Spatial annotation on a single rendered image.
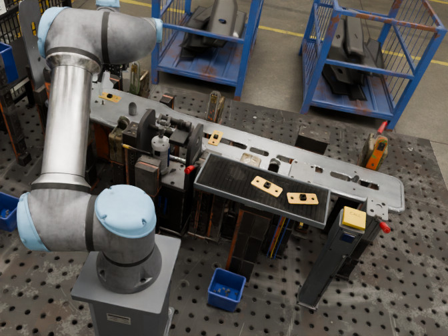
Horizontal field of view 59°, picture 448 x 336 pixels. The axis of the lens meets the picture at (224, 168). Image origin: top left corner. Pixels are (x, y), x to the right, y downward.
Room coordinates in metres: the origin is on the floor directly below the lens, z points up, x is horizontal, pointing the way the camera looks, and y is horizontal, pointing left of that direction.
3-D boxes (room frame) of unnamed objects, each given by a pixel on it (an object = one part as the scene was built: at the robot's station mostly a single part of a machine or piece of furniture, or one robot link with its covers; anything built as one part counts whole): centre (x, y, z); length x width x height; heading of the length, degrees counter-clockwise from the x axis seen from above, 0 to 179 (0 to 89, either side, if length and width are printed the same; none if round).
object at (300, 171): (0.92, -0.24, 0.90); 0.13 x 0.10 x 0.41; 170
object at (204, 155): (0.94, 0.05, 0.89); 0.13 x 0.11 x 0.38; 170
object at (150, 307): (0.50, 0.18, 0.90); 0.21 x 0.21 x 0.40; 88
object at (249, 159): (0.96, -0.08, 0.89); 0.13 x 0.11 x 0.38; 170
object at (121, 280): (0.50, 0.18, 1.15); 0.15 x 0.15 x 0.10
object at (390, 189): (1.15, 0.03, 1.00); 1.38 x 0.22 x 0.02; 80
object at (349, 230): (0.73, -0.37, 0.92); 0.08 x 0.08 x 0.44; 80
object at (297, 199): (0.76, -0.23, 1.17); 0.08 x 0.04 x 0.01; 101
